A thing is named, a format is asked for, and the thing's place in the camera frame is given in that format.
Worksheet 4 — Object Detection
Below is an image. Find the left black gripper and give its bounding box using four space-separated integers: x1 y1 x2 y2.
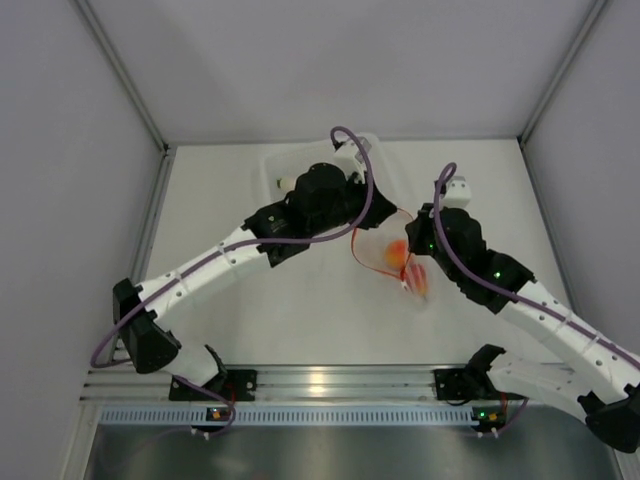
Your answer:
309 170 396 237

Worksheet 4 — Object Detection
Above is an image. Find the clear zip bag orange seal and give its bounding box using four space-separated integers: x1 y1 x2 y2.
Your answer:
350 208 430 303

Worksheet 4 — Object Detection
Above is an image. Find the white fake radish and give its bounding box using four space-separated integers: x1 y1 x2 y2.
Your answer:
276 177 297 193

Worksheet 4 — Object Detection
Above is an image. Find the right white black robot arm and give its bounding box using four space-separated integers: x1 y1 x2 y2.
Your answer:
405 203 639 453

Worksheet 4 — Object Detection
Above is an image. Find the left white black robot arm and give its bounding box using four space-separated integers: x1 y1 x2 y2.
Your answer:
113 163 397 400

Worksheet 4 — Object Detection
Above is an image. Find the red fake fruit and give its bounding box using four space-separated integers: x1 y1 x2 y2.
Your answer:
401 263 429 298

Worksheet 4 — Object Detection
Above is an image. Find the fake peach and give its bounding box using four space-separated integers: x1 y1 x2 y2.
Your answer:
383 239 409 272

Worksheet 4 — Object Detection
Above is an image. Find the white plastic basket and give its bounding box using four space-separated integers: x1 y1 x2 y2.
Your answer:
258 132 401 206

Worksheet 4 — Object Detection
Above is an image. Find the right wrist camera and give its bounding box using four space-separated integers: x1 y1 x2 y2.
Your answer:
441 176 472 209

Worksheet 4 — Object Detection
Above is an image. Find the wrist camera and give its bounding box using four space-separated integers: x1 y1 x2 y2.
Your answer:
333 139 365 169
441 176 472 209

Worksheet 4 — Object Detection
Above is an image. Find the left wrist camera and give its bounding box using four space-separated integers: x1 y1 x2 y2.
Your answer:
333 139 365 169

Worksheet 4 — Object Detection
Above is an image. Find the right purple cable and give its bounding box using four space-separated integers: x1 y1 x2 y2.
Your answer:
432 162 640 371

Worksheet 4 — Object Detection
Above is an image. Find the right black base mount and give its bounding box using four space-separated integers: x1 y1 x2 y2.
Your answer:
433 368 488 404

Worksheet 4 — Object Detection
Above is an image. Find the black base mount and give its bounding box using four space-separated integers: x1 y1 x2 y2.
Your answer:
433 368 488 404
168 368 258 402

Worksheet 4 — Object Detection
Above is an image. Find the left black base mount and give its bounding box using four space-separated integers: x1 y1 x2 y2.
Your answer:
168 368 258 402

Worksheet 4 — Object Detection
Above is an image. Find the aluminium mounting rail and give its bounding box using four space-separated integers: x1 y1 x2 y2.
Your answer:
79 363 571 402

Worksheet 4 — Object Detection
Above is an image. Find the slotted cable duct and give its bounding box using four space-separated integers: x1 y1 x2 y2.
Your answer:
99 405 506 427

